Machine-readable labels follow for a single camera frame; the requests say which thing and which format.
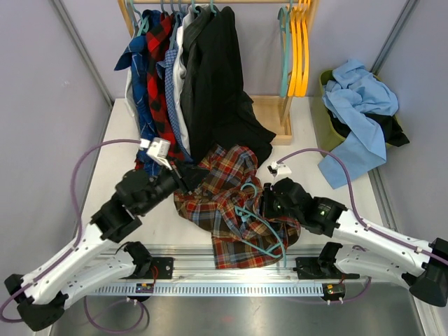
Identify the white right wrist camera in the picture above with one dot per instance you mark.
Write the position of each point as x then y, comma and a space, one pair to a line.
279, 170

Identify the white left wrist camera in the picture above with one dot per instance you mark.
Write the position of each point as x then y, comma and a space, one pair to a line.
157, 150

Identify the red black plaid shirt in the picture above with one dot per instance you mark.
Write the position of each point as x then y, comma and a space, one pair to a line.
158, 42

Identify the yellow plastic hanger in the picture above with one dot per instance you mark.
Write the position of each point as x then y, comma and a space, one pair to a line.
293, 52
305, 52
298, 24

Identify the dark blue striped shirt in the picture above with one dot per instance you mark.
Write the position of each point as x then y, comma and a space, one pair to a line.
136, 58

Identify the slotted grey cable duct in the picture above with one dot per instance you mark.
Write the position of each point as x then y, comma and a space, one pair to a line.
168, 289

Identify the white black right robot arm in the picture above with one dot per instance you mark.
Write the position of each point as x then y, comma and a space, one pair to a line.
332, 219

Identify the black garment in bin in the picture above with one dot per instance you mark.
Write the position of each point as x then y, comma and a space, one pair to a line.
393, 132

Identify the brown red plaid shirt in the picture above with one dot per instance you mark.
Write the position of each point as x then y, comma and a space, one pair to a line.
228, 205

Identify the blue checked shirt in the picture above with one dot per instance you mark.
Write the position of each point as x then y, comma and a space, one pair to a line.
174, 71

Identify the teal empty hanger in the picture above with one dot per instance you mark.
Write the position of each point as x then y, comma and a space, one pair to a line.
284, 17

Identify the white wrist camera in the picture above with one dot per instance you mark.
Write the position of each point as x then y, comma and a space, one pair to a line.
279, 170
157, 150

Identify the white shirt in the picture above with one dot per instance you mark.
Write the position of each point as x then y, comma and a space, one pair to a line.
195, 20

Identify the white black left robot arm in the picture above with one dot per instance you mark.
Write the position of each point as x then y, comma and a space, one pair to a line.
42, 296

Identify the aluminium mounting rail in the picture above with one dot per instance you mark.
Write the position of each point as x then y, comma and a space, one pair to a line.
196, 263

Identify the light blue shirt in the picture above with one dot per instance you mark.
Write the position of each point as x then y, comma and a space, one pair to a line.
353, 93

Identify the wooden clothes rack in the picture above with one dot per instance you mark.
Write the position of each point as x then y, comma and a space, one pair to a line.
274, 111

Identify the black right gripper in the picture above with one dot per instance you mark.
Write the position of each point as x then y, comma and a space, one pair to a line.
267, 195

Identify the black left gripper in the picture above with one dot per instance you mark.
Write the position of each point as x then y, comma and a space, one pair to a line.
188, 178

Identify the green laundry bin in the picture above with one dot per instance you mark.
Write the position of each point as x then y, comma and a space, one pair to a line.
326, 137

